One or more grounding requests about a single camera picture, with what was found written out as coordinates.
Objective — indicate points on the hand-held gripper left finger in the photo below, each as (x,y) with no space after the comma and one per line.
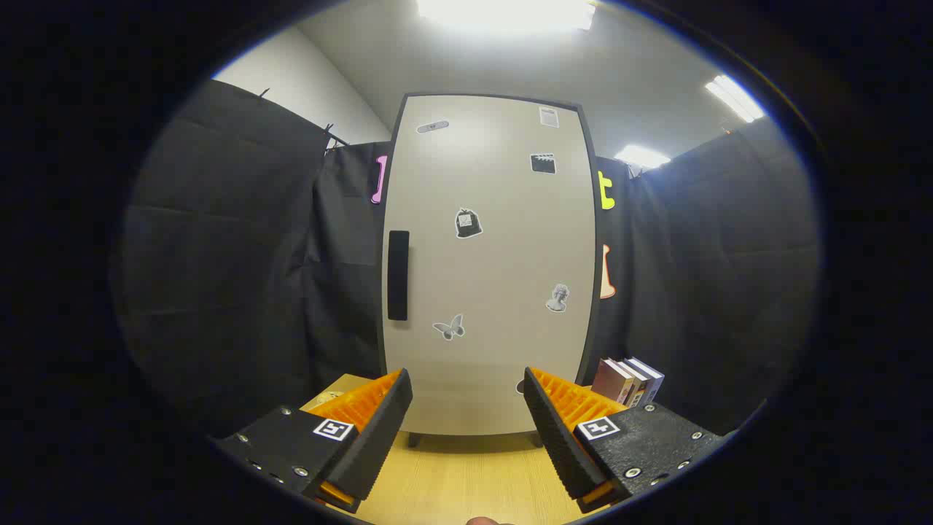
(379,437)

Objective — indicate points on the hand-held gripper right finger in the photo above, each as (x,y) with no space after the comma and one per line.
(557,445)

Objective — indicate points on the white cabinet door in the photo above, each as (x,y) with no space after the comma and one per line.
(437,189)

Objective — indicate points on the brown cover book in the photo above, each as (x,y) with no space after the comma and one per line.
(611,380)

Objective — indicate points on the white cover book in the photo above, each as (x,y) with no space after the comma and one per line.
(635,379)

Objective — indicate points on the black backdrop cloth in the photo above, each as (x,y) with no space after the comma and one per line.
(233,255)

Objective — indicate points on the ceiling light panel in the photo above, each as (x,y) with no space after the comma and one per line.
(641,156)
(733,98)
(503,13)

